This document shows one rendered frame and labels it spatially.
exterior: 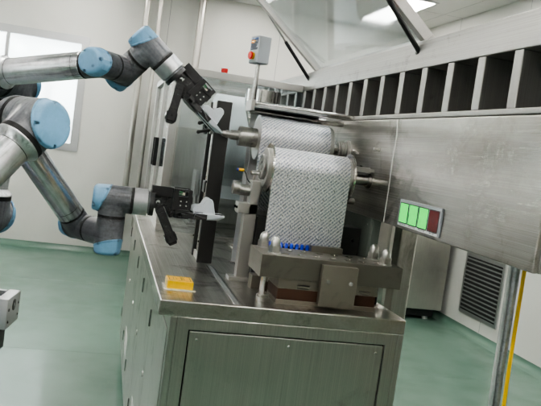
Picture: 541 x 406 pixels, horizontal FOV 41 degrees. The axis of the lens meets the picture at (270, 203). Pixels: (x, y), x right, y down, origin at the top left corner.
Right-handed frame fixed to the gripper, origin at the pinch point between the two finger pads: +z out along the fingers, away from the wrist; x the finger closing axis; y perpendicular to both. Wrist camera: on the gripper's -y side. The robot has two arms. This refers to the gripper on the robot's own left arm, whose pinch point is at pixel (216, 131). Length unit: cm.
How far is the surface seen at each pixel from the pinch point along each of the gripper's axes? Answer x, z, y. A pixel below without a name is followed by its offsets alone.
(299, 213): -6.0, 33.2, 1.6
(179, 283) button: -19.2, 21.2, -36.6
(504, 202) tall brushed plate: -76, 42, 26
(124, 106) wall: 550, -27, 6
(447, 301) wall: 374, 291, 93
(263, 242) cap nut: -14.2, 30.1, -12.2
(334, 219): -6.0, 42.1, 8.2
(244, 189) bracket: 2.1, 18.6, -5.1
